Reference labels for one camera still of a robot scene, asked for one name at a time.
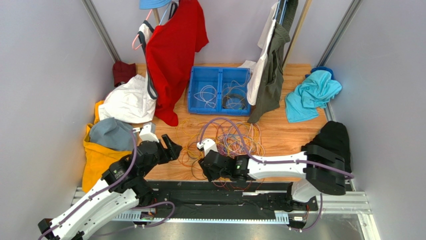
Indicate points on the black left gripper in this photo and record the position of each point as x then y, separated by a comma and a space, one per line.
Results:
171, 153

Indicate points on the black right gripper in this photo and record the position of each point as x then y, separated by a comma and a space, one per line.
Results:
209, 163

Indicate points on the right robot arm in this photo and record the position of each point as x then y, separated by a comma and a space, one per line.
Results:
318, 170

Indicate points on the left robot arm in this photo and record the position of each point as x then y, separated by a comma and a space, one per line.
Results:
122, 187

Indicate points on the grey-blue cloth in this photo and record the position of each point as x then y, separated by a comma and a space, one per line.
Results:
113, 134

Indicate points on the white cloth with black trim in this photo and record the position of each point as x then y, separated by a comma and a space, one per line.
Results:
133, 102

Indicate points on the yellow cloth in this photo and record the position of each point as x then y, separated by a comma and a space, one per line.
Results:
98, 157

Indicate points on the blue divided plastic bin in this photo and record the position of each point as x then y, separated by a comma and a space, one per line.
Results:
218, 91

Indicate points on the olive green hanging garment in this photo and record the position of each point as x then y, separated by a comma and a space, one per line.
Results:
271, 84

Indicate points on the dark red cloth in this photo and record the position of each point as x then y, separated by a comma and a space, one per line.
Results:
123, 72

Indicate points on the red t-shirt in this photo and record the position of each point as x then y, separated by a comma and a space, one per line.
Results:
170, 56

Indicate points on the pink hanger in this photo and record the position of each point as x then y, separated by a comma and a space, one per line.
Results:
144, 34

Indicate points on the turquoise cloth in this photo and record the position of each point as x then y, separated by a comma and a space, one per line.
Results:
314, 92

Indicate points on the dark blue cloth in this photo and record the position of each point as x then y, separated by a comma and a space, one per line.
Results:
321, 68

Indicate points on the blue hat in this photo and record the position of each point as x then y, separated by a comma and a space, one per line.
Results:
152, 4

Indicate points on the wooden pole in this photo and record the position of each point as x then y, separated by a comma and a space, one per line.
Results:
296, 33

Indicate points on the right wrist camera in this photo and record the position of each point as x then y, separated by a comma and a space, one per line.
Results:
207, 145

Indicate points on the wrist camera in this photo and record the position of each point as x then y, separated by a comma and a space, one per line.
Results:
207, 145
147, 132

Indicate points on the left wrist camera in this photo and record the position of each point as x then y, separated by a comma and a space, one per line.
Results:
147, 132

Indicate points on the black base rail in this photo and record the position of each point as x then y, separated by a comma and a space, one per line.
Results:
247, 203

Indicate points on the metal corner rail left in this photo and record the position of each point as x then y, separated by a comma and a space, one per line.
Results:
99, 25

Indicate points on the metal corner rail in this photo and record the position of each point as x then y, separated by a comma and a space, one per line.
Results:
339, 32
99, 25

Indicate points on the metal corner rail right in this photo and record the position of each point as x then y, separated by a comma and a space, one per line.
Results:
339, 32

